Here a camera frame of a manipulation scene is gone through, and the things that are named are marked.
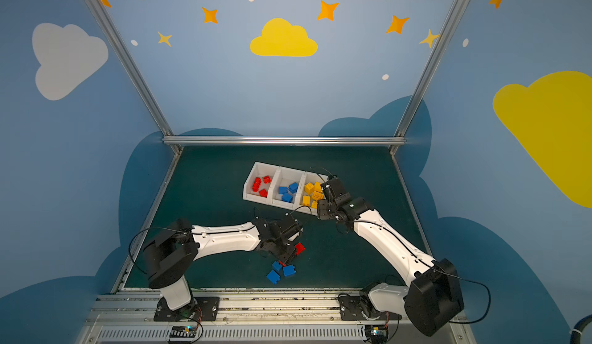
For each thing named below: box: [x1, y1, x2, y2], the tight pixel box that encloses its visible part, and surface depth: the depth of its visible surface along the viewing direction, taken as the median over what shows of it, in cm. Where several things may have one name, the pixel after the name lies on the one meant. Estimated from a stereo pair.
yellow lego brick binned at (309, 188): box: [303, 182, 316, 195], surface depth 105 cm
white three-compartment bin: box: [242, 161, 330, 216], surface depth 104 cm
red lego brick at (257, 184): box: [252, 177, 262, 193], surface depth 106 cm
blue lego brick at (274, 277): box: [266, 269, 281, 285], surface depth 82 cm
